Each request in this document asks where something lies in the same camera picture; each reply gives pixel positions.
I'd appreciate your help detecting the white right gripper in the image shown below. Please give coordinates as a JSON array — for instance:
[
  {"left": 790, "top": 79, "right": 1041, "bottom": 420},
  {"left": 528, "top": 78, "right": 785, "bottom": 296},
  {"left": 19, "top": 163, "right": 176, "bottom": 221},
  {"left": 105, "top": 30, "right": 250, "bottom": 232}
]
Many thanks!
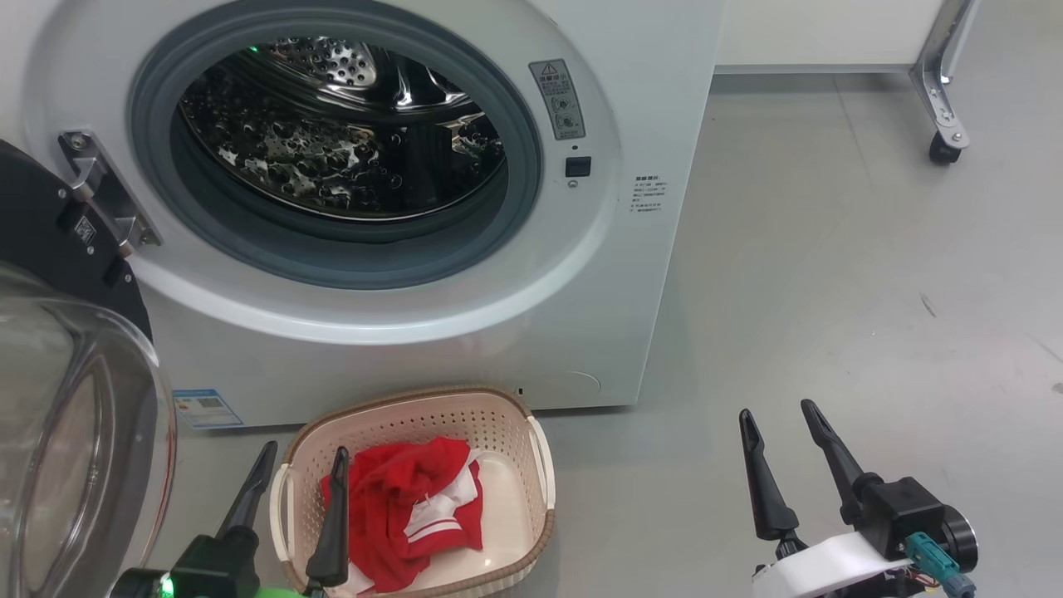
[{"left": 739, "top": 399, "right": 913, "bottom": 598}]

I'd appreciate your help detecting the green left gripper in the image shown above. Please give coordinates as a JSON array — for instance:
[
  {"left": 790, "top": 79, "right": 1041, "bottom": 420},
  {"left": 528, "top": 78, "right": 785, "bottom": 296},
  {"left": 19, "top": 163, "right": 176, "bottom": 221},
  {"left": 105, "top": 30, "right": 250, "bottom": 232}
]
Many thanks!
[{"left": 108, "top": 441, "right": 350, "bottom": 598}]

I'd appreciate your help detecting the red and white garment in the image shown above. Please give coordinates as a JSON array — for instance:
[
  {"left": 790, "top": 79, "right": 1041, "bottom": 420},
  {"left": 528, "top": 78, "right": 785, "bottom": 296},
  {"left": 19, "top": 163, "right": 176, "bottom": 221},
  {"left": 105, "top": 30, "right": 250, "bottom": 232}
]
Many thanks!
[{"left": 321, "top": 437, "right": 485, "bottom": 595}]

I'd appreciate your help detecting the dark round glass washer door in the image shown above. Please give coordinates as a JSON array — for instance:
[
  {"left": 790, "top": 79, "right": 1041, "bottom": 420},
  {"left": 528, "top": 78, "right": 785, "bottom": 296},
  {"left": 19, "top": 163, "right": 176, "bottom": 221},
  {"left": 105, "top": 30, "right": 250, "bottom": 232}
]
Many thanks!
[{"left": 0, "top": 140, "right": 178, "bottom": 598}]

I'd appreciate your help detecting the cream perforated laundry basket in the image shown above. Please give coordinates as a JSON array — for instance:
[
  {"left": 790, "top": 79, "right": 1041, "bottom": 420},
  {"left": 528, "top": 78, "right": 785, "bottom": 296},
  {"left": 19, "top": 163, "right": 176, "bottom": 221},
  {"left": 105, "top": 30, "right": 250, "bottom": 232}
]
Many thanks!
[{"left": 268, "top": 385, "right": 556, "bottom": 598}]

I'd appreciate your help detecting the white front-load washing machine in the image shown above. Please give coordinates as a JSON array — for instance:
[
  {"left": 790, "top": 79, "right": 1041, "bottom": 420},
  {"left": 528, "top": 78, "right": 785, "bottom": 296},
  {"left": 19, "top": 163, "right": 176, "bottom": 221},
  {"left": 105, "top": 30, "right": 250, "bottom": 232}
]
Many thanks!
[{"left": 0, "top": 0, "right": 727, "bottom": 433}]

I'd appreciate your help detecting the metal door hinge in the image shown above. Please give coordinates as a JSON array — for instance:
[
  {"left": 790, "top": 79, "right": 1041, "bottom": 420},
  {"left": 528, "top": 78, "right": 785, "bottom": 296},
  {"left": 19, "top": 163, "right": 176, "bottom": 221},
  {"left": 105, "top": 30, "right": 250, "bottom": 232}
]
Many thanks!
[{"left": 56, "top": 130, "right": 163, "bottom": 257}]

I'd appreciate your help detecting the blue energy label sticker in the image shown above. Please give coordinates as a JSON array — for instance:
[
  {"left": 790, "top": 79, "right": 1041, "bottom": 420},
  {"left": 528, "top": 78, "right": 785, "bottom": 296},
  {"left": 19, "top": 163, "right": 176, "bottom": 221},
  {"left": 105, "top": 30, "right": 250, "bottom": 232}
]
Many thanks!
[{"left": 172, "top": 389, "right": 244, "bottom": 430}]

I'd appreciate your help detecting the small black text sticker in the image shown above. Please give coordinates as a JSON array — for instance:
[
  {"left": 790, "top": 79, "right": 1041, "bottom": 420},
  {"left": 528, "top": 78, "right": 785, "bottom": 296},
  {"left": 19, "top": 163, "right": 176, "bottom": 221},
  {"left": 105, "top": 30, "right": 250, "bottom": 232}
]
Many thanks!
[{"left": 633, "top": 174, "right": 666, "bottom": 215}]

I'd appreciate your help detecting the metal cart leg with caster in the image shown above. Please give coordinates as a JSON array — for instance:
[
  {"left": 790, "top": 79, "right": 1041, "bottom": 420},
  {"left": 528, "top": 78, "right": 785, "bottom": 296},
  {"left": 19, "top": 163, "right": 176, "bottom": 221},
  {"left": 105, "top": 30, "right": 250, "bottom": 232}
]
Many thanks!
[{"left": 909, "top": 0, "right": 981, "bottom": 150}]

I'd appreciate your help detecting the white partition panel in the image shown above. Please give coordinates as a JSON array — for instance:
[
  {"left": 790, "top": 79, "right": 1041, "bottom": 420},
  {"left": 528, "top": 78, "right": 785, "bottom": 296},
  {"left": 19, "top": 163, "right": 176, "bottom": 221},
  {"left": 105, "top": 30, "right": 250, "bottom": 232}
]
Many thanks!
[{"left": 716, "top": 0, "right": 948, "bottom": 74}]

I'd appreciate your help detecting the grey warning label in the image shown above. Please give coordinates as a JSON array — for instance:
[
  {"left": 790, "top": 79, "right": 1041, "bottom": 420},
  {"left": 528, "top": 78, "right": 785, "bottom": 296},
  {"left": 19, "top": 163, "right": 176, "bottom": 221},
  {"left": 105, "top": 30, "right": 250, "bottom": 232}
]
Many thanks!
[{"left": 529, "top": 59, "right": 586, "bottom": 141}]

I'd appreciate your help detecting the teal cable connector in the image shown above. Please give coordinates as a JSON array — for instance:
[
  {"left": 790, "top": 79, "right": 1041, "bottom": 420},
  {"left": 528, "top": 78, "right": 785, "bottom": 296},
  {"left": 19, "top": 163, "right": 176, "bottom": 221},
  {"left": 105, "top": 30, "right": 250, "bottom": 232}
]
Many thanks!
[{"left": 905, "top": 532, "right": 977, "bottom": 598}]

